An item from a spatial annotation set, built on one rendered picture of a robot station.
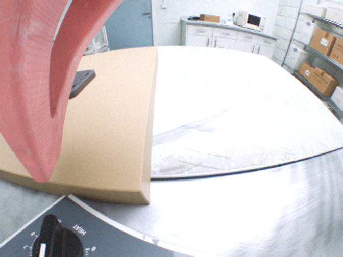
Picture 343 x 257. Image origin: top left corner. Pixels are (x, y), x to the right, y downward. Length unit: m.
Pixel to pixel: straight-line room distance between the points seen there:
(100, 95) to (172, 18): 2.66
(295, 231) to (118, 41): 2.99
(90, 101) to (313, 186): 0.29
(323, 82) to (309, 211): 1.99
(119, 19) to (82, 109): 2.75
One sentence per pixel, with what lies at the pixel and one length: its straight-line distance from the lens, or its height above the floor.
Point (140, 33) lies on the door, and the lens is 2.83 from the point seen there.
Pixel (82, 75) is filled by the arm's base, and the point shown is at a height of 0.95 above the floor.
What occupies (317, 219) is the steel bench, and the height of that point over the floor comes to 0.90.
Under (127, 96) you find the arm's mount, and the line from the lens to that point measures 0.16.
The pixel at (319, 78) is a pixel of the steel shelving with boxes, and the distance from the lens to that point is 2.18.
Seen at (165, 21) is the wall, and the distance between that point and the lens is 2.79.
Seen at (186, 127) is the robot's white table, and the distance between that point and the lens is 0.18.
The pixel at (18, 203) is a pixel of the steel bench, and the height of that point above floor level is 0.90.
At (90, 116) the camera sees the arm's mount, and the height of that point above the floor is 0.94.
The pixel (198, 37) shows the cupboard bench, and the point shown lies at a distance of 2.29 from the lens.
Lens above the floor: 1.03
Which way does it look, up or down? 47 degrees down
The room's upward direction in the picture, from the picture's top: straight up
